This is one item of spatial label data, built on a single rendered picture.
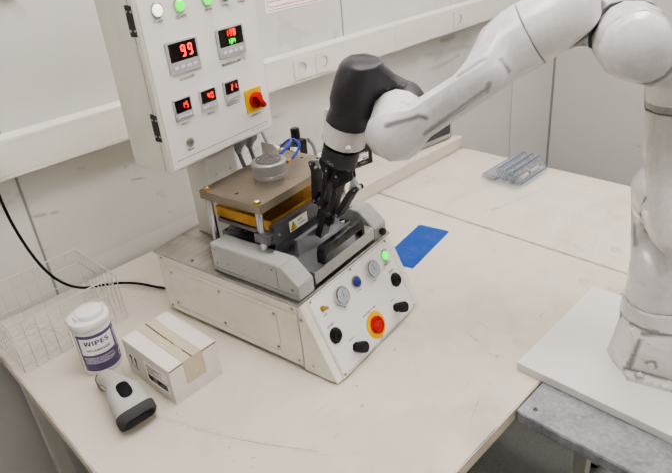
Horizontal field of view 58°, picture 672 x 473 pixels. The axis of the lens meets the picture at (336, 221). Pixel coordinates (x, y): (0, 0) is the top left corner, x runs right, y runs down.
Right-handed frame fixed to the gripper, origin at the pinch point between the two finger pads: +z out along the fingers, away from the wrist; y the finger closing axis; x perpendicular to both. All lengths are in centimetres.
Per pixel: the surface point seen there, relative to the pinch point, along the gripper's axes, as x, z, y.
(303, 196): 2.6, -0.7, -8.3
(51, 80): -12, -1, -79
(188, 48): -5.9, -26.0, -37.6
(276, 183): -3.1, -4.8, -12.1
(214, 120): -2.2, -10.0, -32.4
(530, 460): 49, 85, 66
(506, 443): 52, 88, 58
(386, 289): 8.0, 14.8, 15.7
